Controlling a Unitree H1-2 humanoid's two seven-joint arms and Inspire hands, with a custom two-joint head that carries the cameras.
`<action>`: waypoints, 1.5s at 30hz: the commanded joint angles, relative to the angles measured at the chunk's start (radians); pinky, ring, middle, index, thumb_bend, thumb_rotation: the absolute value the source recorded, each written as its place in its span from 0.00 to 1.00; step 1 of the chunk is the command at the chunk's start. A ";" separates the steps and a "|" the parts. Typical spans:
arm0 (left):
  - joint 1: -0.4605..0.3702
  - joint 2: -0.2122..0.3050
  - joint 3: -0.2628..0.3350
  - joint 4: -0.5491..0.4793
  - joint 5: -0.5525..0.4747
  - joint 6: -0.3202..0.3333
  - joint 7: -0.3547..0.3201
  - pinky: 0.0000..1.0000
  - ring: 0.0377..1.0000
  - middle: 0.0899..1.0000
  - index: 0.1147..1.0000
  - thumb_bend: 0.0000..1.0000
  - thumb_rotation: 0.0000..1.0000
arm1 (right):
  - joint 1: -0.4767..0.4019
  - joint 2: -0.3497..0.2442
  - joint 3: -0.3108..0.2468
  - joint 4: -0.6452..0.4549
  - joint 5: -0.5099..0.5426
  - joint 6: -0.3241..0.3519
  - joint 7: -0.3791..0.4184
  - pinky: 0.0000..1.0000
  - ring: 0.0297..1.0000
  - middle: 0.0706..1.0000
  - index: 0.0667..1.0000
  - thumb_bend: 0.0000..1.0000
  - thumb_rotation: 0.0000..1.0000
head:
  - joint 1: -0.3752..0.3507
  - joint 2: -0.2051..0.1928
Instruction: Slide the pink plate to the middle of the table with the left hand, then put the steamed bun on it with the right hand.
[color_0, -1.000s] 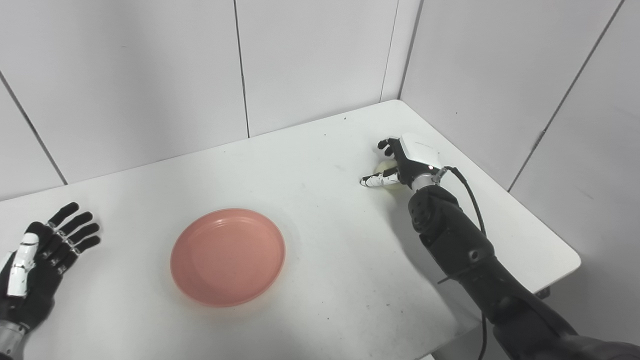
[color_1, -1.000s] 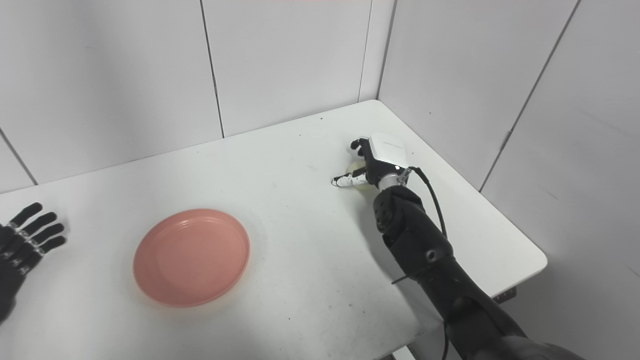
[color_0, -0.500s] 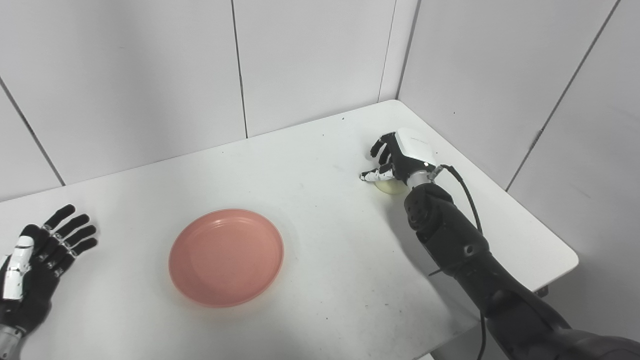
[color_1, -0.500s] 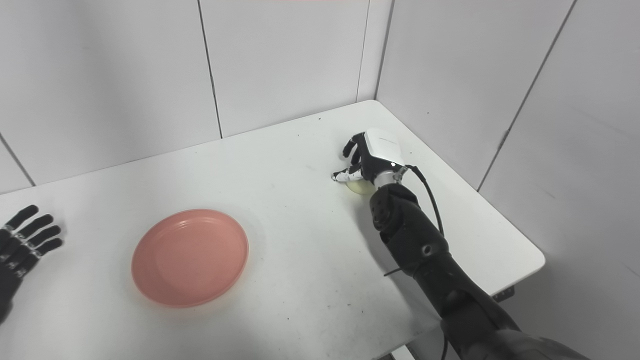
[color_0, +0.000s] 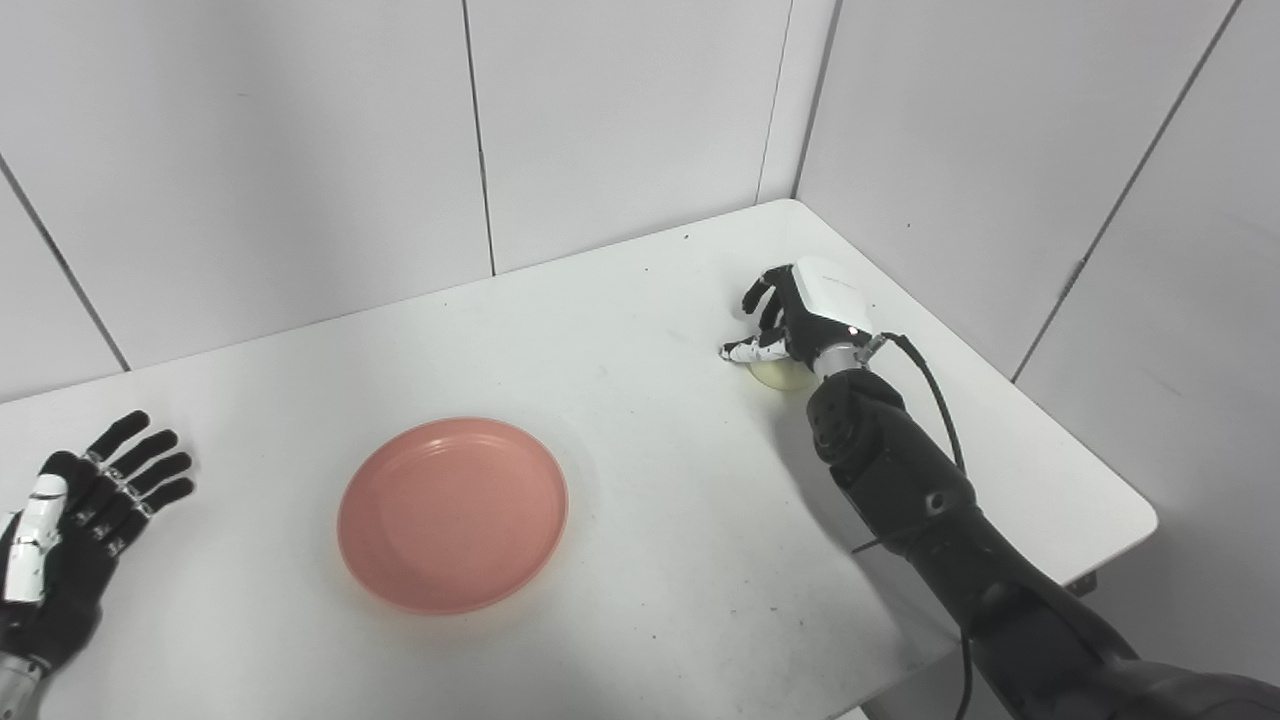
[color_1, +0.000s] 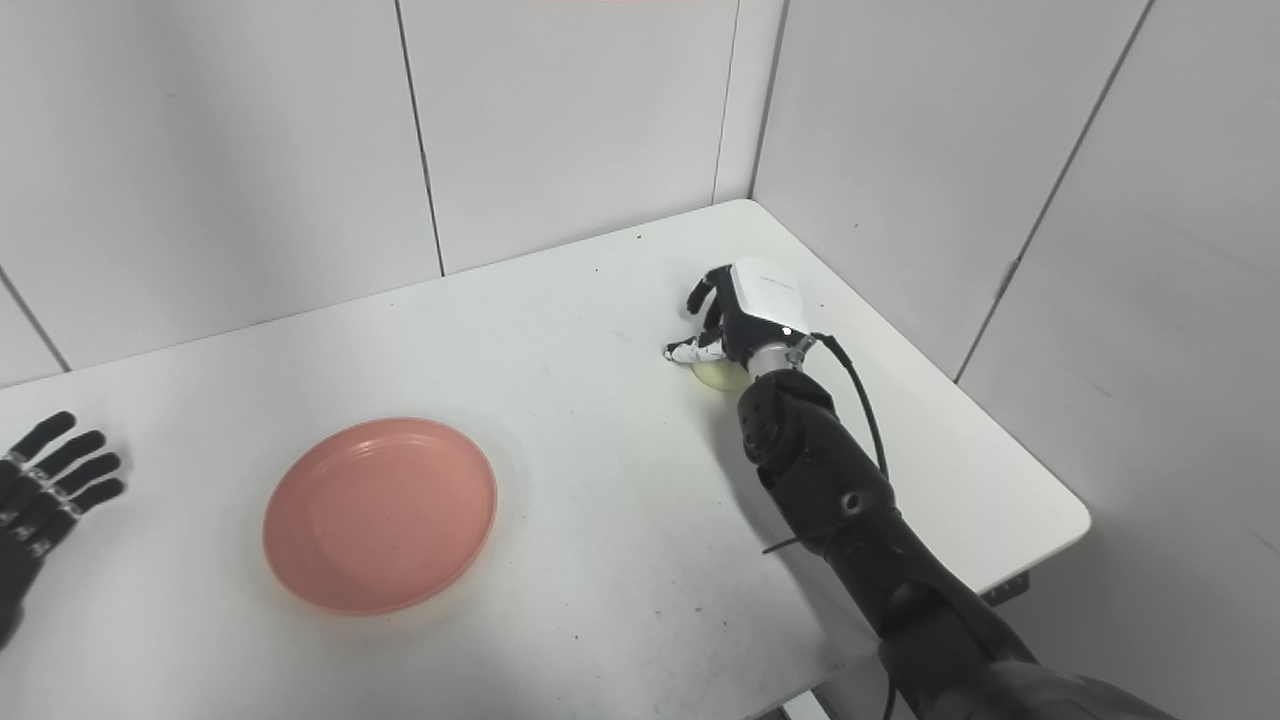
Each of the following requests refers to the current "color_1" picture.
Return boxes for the dark table frame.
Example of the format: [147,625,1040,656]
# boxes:
[980,570,1031,608]

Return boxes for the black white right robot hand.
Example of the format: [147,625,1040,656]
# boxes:
[663,258,813,376]

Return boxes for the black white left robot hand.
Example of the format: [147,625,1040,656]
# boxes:
[0,411,128,651]

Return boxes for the pale steamed bun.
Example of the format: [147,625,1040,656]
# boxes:
[690,358,749,392]

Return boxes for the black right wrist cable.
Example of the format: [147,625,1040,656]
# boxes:
[800,333,891,479]

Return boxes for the pink round plate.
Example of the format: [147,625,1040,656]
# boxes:
[262,417,499,616]

